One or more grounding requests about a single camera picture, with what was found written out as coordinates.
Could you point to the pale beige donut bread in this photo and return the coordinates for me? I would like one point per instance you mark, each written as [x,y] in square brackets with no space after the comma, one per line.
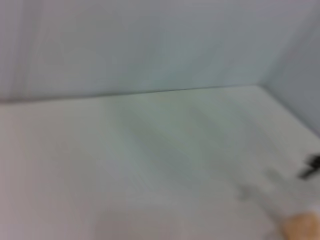
[302,226]

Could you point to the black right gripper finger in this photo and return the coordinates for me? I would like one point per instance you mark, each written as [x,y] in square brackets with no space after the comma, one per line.
[310,166]

